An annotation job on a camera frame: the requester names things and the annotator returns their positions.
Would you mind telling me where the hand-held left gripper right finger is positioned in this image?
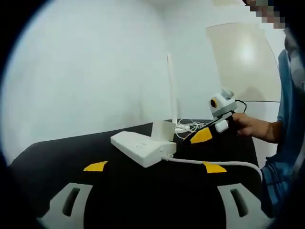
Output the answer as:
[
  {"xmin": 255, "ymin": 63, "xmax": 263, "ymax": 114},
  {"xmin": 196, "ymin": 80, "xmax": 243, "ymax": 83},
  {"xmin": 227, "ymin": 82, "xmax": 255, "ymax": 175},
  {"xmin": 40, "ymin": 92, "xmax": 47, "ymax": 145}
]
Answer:
[{"xmin": 202, "ymin": 161, "xmax": 275, "ymax": 229}]

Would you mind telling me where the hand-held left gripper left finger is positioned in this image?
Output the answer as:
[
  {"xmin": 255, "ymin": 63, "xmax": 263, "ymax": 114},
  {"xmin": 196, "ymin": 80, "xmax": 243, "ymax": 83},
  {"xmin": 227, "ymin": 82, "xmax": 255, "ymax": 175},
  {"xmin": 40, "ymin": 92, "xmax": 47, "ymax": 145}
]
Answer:
[{"xmin": 35, "ymin": 161, "xmax": 109, "ymax": 229}]

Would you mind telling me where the white desk lamp plug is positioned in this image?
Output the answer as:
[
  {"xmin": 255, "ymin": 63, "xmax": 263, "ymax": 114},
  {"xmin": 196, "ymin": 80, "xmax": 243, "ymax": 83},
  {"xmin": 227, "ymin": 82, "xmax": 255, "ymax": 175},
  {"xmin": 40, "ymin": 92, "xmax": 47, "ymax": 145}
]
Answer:
[{"xmin": 152, "ymin": 120, "xmax": 175, "ymax": 142}]

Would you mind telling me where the white desk lamp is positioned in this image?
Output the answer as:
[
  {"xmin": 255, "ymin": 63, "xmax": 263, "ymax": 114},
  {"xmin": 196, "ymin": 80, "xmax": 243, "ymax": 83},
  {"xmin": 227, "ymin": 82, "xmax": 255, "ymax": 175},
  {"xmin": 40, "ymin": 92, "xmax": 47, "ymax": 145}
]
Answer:
[{"xmin": 166, "ymin": 52, "xmax": 190, "ymax": 134}]

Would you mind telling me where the white power strip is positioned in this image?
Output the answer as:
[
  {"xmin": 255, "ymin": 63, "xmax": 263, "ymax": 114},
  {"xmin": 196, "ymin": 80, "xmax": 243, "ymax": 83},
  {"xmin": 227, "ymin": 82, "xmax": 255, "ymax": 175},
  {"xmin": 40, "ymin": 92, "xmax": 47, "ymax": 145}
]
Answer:
[{"xmin": 111, "ymin": 131, "xmax": 177, "ymax": 168}]

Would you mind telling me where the person's right hand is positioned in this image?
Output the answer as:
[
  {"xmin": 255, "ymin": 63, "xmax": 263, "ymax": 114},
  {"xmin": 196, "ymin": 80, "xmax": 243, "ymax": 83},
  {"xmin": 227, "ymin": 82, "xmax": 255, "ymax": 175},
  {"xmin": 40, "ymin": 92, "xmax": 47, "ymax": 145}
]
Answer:
[{"xmin": 228, "ymin": 113, "xmax": 263, "ymax": 142}]

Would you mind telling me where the person's torso in blue shirt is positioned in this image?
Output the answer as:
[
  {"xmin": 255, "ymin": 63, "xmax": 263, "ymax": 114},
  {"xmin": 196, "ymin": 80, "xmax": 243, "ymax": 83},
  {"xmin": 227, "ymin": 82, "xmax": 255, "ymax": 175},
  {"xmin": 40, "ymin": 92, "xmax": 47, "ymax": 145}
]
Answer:
[{"xmin": 261, "ymin": 27, "xmax": 305, "ymax": 217}]

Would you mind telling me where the white desk lamp cable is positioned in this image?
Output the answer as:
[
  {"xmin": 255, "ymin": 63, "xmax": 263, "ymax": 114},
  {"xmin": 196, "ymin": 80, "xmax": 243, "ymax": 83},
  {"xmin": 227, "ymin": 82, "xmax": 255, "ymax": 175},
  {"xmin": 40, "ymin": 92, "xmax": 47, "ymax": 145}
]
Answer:
[{"xmin": 177, "ymin": 118, "xmax": 215, "ymax": 140}]

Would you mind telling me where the white power strip cable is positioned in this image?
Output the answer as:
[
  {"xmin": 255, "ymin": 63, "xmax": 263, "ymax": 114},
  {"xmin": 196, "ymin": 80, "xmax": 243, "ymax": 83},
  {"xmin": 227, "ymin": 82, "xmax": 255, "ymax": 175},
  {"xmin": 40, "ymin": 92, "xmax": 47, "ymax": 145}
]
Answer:
[{"xmin": 162, "ymin": 154, "xmax": 264, "ymax": 182}]

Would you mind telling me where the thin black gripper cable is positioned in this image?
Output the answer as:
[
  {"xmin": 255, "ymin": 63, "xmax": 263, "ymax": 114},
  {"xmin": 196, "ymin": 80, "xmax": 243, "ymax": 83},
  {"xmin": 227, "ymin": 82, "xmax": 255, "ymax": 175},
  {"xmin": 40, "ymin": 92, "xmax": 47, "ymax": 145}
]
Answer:
[{"xmin": 234, "ymin": 99, "xmax": 282, "ymax": 114}]

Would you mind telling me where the beige board on wall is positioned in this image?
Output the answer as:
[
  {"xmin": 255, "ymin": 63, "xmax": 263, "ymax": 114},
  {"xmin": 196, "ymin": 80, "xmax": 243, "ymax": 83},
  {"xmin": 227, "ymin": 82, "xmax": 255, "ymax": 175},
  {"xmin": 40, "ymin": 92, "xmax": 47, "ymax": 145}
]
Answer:
[{"xmin": 205, "ymin": 22, "xmax": 282, "ymax": 126}]

